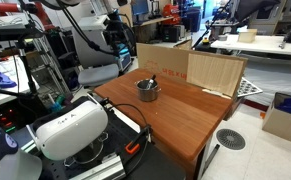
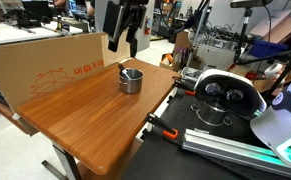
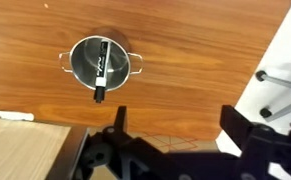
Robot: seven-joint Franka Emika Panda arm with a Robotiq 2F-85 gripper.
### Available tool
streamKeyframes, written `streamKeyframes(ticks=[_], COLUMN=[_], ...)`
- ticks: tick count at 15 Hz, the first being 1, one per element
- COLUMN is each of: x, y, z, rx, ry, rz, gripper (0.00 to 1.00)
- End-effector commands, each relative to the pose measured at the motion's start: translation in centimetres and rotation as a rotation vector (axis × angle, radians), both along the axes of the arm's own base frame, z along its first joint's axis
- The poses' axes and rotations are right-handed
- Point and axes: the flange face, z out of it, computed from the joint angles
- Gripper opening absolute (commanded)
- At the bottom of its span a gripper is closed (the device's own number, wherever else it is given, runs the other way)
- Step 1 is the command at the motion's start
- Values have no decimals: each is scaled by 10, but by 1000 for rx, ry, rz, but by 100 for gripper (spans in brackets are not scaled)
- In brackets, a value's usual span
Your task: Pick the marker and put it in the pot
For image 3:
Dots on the white tape strip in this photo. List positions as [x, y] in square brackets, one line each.
[10, 115]

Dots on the small steel pot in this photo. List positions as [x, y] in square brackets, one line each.
[83, 63]

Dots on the grey office chair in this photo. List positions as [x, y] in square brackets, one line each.
[281, 83]

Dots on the black and white marker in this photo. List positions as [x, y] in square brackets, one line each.
[101, 70]

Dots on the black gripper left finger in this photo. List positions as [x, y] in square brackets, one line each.
[120, 119]

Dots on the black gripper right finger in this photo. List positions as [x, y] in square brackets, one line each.
[236, 125]

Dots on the brown cardboard box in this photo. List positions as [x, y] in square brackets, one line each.
[171, 141]

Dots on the light wooden panel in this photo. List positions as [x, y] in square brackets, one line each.
[21, 150]

